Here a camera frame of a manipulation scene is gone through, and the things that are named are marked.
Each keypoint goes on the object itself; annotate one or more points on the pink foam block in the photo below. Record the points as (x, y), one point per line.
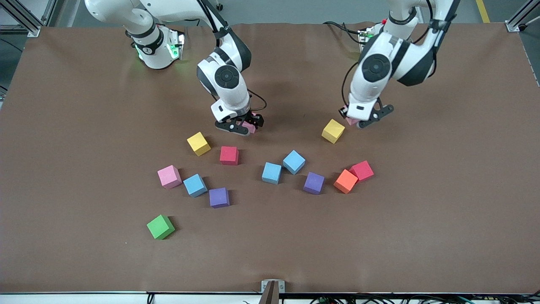
(251, 128)
(169, 176)
(352, 121)

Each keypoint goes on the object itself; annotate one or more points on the white table edge rail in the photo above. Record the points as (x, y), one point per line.
(63, 299)

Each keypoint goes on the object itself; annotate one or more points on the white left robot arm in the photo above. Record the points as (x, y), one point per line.
(365, 90)

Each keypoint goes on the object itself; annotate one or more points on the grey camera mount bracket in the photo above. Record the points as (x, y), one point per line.
(273, 291)

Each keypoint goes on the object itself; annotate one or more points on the blue foam block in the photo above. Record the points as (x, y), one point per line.
(195, 185)
(271, 173)
(294, 162)

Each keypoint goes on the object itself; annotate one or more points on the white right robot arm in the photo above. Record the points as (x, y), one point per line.
(158, 59)

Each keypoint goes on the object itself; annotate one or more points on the brown table cover sheet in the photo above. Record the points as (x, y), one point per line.
(422, 236)

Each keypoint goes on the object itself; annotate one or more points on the aluminium frame profile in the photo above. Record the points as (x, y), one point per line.
(517, 23)
(31, 29)

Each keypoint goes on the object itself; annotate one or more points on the yellow foam block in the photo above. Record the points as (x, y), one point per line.
(198, 143)
(333, 131)

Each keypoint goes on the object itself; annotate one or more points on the red foam block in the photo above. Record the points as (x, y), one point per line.
(363, 170)
(229, 155)

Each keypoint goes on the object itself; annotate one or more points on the green foam block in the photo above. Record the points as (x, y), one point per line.
(160, 226)

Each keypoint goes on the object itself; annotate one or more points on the purple foam block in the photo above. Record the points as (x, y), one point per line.
(314, 183)
(219, 197)

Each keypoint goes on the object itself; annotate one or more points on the orange foam block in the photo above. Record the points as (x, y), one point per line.
(345, 181)

